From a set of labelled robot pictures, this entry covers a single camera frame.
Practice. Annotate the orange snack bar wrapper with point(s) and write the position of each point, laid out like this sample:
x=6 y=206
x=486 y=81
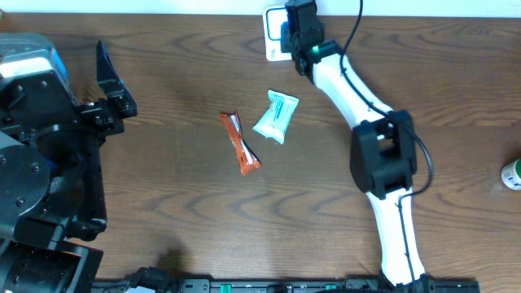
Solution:
x=248 y=161

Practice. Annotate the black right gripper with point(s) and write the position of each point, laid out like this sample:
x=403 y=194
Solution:
x=287 y=44

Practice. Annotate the white barcode scanner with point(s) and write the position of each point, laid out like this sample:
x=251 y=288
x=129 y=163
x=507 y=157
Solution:
x=273 y=18

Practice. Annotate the teal tissue pack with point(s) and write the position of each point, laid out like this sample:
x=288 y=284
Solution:
x=274 y=123

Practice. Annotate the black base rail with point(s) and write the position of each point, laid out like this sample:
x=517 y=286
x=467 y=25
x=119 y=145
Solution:
x=349 y=285

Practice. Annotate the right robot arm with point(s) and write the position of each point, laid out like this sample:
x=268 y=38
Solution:
x=383 y=156

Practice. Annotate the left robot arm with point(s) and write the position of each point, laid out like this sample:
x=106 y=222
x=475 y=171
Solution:
x=52 y=196

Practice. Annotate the green lid jar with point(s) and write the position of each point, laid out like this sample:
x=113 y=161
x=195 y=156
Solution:
x=510 y=175

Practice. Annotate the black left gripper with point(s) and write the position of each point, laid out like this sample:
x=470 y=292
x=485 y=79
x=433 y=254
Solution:
x=96 y=152

